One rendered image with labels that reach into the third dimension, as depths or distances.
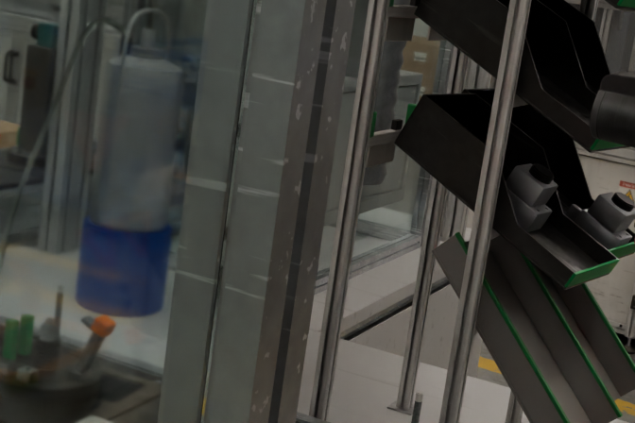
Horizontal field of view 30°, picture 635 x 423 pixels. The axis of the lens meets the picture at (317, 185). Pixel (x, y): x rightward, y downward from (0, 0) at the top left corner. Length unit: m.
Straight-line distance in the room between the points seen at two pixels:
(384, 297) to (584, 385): 0.93
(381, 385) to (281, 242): 1.62
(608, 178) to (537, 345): 3.79
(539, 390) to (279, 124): 1.14
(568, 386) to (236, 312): 1.25
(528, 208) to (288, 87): 1.15
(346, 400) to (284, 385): 1.51
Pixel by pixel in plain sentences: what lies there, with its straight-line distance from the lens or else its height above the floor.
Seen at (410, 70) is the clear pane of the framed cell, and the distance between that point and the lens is 2.61.
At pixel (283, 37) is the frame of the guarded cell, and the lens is 0.30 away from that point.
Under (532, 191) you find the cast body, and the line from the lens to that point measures 1.43.
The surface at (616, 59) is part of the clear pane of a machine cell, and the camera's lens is 5.26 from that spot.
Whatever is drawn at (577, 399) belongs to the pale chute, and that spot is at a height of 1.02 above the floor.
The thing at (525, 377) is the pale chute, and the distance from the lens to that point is 1.43.
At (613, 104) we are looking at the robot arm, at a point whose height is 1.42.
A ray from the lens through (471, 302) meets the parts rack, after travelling 1.40.
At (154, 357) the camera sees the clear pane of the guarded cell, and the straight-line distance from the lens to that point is 0.29.
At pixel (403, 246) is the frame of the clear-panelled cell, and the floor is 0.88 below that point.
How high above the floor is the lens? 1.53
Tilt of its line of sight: 11 degrees down
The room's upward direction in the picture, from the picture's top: 8 degrees clockwise
